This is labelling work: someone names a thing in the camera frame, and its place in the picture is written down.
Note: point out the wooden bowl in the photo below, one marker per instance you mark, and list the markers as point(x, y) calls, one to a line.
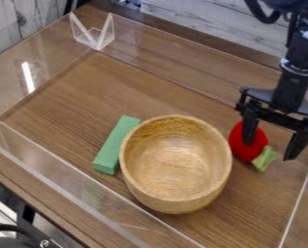
point(177, 163)

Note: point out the green rectangular block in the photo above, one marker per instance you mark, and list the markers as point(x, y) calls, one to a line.
point(106, 161)

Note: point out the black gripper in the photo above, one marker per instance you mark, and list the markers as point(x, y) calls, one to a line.
point(259, 106)

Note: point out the black table leg bracket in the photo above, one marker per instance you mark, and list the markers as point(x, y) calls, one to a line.
point(41, 240)

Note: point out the clear acrylic corner bracket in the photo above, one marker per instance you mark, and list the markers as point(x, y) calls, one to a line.
point(94, 37)

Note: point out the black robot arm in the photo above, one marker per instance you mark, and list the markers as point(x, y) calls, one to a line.
point(293, 85)

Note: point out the red plush strawberry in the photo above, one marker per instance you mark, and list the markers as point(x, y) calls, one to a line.
point(257, 153)

